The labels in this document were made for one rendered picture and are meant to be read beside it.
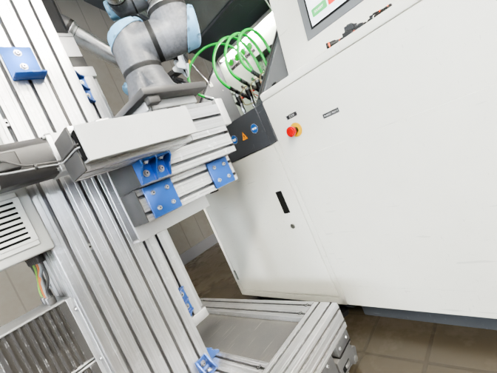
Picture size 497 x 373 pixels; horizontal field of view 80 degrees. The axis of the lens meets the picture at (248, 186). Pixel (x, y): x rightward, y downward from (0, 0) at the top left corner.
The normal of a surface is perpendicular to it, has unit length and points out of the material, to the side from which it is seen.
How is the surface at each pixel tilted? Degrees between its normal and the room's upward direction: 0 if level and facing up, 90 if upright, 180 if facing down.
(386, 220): 90
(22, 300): 90
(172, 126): 90
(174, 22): 97
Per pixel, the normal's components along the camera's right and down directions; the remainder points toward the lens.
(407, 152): -0.66, 0.35
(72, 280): 0.68, -0.24
